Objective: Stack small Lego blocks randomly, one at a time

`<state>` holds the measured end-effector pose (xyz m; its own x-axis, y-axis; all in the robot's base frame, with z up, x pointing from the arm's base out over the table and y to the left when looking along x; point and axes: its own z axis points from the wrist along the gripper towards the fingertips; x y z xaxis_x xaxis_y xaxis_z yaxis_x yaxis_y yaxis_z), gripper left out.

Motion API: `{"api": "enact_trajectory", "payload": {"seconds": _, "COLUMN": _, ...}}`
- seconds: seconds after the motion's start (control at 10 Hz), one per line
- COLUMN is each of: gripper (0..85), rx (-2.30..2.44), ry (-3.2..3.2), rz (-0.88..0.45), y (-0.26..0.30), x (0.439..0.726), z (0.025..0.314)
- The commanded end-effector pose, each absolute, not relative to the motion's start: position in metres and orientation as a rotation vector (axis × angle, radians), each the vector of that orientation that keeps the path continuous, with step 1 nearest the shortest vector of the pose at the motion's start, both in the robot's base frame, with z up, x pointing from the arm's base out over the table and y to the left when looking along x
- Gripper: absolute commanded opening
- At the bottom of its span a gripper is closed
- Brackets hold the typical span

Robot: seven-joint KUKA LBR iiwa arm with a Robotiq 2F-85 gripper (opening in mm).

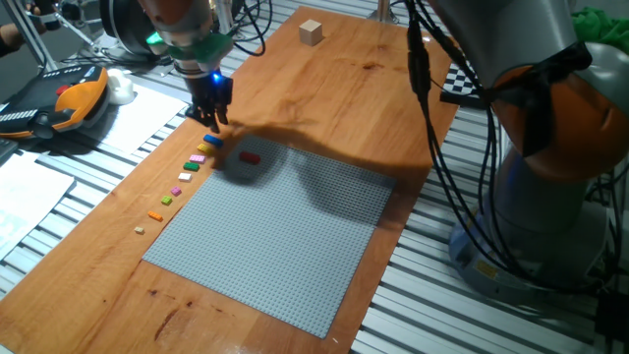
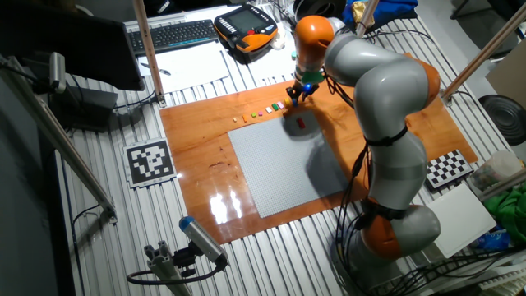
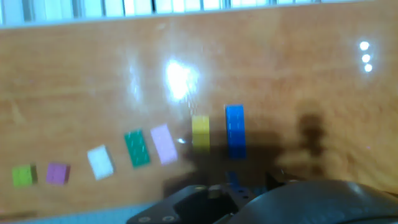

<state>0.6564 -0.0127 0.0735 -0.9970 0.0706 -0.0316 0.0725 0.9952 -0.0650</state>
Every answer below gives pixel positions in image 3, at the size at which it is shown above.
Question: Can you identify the pink Lego brick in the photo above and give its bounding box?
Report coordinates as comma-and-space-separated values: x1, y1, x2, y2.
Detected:
150, 123, 179, 166

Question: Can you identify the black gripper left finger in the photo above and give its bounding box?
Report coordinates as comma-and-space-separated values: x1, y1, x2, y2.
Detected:
126, 184, 238, 224

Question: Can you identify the magenta square Lego brick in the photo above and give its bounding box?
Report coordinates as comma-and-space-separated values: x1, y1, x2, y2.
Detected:
45, 162, 72, 187

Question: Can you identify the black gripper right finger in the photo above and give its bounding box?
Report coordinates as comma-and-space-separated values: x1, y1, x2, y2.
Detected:
230, 172, 299, 205

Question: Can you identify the white Lego brick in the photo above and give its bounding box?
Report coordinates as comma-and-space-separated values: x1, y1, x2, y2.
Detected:
86, 144, 115, 181

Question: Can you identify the lime square Lego brick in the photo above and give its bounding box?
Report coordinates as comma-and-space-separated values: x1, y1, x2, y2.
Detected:
11, 164, 38, 188

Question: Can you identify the yellow Lego brick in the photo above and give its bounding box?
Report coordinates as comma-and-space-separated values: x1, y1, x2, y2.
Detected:
191, 115, 211, 153

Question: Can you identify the grey Lego baseplate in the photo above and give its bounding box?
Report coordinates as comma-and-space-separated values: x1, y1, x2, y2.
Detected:
0, 202, 162, 224

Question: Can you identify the blue long Lego brick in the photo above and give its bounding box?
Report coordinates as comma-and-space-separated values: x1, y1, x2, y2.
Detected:
224, 104, 247, 160

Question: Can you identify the green Lego brick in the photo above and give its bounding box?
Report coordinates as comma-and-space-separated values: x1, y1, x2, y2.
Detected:
123, 129, 151, 169

